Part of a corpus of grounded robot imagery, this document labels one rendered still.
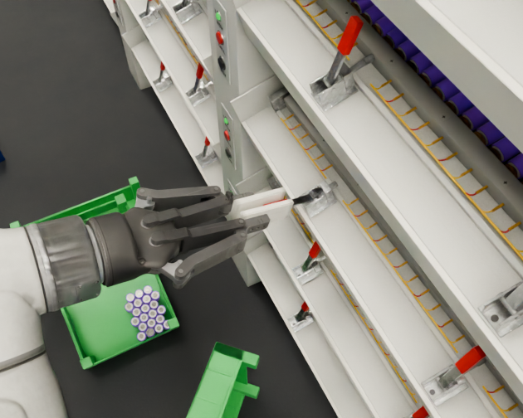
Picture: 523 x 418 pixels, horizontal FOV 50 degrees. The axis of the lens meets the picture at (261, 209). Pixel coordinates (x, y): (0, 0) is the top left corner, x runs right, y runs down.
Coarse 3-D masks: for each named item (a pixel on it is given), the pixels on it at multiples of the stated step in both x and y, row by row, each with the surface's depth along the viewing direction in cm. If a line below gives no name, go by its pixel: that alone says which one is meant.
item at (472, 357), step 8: (472, 352) 54; (480, 352) 53; (464, 360) 55; (472, 360) 54; (480, 360) 54; (456, 368) 56; (464, 368) 55; (448, 376) 57; (456, 376) 56; (448, 384) 57
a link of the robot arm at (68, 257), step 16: (32, 224) 56; (48, 224) 56; (64, 224) 56; (80, 224) 56; (32, 240) 54; (48, 240) 54; (64, 240) 55; (80, 240) 55; (48, 256) 53; (64, 256) 54; (80, 256) 54; (96, 256) 56; (48, 272) 53; (64, 272) 54; (80, 272) 55; (96, 272) 55; (48, 288) 53; (64, 288) 54; (80, 288) 55; (96, 288) 57; (48, 304) 55; (64, 304) 56
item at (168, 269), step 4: (180, 260) 60; (168, 264) 60; (172, 264) 60; (176, 264) 60; (160, 268) 60; (164, 268) 59; (168, 268) 60; (172, 268) 60; (160, 272) 60; (164, 272) 60; (168, 272) 59; (172, 272) 59; (168, 276) 60; (172, 276) 59; (188, 276) 60; (176, 280) 59; (180, 280) 59; (184, 280) 60; (180, 284) 60
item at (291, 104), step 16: (288, 96) 79; (304, 112) 77; (288, 128) 79; (304, 128) 78; (320, 144) 74; (336, 160) 73; (368, 208) 69; (384, 224) 67; (384, 256) 67; (416, 272) 65; (432, 288) 63; (464, 336) 61
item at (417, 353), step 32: (256, 96) 80; (256, 128) 81; (288, 160) 78; (320, 160) 76; (288, 192) 75; (352, 192) 73; (320, 224) 72; (352, 224) 71; (352, 256) 69; (352, 288) 67; (384, 288) 66; (416, 288) 65; (384, 320) 65; (416, 320) 64; (448, 320) 63; (416, 352) 62; (416, 384) 61; (480, 384) 59; (448, 416) 59; (480, 416) 58; (512, 416) 57
